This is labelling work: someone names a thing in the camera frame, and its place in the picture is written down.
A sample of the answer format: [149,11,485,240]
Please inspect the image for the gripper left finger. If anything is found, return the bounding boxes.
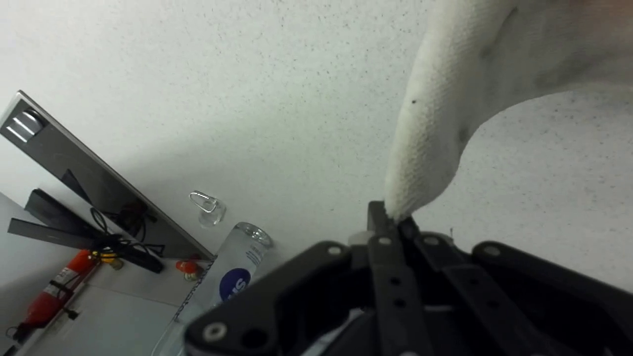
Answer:
[184,200,436,356]

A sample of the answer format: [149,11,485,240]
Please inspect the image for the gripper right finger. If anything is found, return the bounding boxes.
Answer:
[399,218,633,356]

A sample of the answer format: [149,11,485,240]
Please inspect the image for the white towel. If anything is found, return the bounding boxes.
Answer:
[385,0,633,223]

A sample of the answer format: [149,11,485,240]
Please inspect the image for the clear plastic bottle blue label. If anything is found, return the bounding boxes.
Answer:
[151,222,273,356]

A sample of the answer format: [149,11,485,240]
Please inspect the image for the small clear glass cup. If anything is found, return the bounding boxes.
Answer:
[189,190,227,228]

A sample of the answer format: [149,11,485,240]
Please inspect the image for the small orange object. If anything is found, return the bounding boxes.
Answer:
[176,260,201,282]

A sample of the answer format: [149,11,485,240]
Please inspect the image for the small yellow object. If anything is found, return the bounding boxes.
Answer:
[91,250,124,270]

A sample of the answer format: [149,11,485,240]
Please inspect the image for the stand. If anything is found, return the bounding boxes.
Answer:
[7,188,165,274]

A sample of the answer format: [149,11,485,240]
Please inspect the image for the red fire extinguisher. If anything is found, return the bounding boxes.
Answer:
[5,250,98,343]

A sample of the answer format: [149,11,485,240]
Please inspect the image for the dark glossy panel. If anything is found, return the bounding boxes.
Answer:
[0,90,216,261]

